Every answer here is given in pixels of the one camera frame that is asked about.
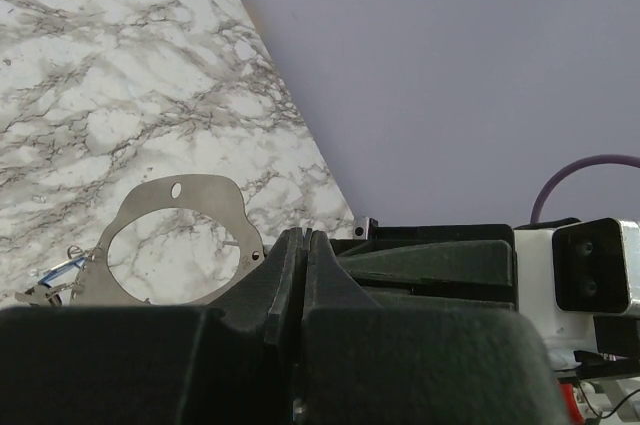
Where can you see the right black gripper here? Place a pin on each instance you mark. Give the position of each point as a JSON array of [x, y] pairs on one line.
[[367, 364]]

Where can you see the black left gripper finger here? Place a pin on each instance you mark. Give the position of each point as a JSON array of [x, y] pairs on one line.
[[221, 363]]

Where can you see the blue key tag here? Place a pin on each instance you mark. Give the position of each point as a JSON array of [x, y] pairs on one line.
[[61, 269]]

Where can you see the silver key on plate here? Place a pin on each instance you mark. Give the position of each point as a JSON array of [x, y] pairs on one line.
[[42, 294]]

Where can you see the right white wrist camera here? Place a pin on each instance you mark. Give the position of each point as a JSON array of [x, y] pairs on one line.
[[578, 284]]

